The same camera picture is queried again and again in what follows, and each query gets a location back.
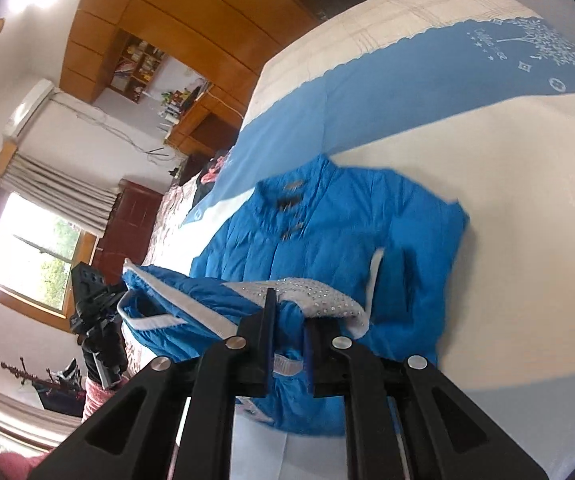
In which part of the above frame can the blue quilted puffer jacket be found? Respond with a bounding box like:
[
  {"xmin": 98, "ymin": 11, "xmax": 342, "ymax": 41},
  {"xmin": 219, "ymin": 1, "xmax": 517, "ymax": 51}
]
[{"xmin": 118, "ymin": 156, "xmax": 469, "ymax": 437}]

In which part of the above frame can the wooden framed window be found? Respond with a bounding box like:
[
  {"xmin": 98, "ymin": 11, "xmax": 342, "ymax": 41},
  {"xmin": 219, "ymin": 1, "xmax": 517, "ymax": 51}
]
[{"xmin": 0, "ymin": 141, "xmax": 97, "ymax": 332}]

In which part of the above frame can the dark wooden headboard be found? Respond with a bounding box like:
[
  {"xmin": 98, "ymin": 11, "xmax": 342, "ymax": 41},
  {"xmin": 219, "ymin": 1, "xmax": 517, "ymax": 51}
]
[{"xmin": 91, "ymin": 179, "xmax": 163, "ymax": 284}]

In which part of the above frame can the grey striped curtain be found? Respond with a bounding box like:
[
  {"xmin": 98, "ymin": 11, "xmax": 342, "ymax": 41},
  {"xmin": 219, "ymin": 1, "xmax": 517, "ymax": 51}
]
[{"xmin": 0, "ymin": 152, "xmax": 117, "ymax": 238}]

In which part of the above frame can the dark garment on bed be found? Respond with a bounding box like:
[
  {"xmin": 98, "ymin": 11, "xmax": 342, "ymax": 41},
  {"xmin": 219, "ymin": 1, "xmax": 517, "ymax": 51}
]
[{"xmin": 193, "ymin": 151, "xmax": 229, "ymax": 205}]

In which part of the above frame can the wooden desk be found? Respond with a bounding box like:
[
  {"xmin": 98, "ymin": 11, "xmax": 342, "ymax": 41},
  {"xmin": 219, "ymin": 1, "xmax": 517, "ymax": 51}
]
[{"xmin": 165, "ymin": 84, "xmax": 245, "ymax": 156}]

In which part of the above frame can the wooden wardrobe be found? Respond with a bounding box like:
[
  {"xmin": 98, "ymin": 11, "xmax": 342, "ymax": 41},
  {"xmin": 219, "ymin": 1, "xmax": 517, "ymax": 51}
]
[{"xmin": 60, "ymin": 0, "xmax": 322, "ymax": 108}]

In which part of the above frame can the blue and white bed blanket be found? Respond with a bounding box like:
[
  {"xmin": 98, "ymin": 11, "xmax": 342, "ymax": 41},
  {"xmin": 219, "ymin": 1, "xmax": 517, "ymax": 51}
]
[{"xmin": 117, "ymin": 0, "xmax": 575, "ymax": 480}]

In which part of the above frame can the white wall air conditioner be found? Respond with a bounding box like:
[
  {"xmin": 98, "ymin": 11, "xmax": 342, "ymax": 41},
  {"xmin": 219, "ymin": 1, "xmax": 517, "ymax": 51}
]
[{"xmin": 2, "ymin": 79, "xmax": 56, "ymax": 143}]

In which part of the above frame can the wooden wall shelf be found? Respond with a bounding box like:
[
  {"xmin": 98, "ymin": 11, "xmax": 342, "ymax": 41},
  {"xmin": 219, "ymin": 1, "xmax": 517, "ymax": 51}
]
[{"xmin": 108, "ymin": 29, "xmax": 167, "ymax": 104}]

